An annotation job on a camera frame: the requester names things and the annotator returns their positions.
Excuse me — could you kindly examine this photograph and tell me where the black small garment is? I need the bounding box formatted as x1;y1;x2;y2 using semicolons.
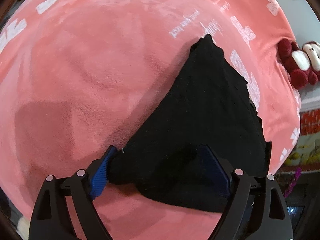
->
106;35;271;212

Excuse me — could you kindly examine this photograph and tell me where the purple orchid flower arrangement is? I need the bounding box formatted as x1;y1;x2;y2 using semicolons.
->
283;167;302;198

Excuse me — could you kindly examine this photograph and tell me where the red monkey plush toy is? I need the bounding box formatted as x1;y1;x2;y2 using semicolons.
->
278;38;319;89

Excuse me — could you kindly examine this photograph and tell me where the pink fleece blanket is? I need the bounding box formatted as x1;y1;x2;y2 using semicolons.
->
0;0;302;240

